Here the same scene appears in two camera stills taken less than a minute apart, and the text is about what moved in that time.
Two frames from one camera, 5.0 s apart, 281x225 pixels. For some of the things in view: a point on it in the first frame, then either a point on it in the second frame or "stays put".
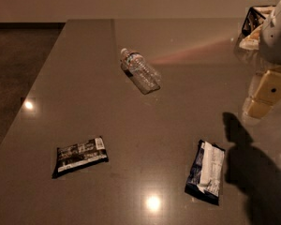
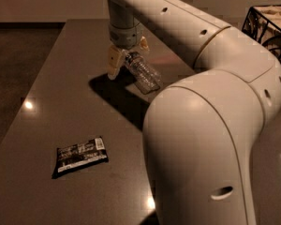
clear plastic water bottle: [143, 76] stays put
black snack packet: [78, 156] stays put
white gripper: [276, 37] → [124, 39]
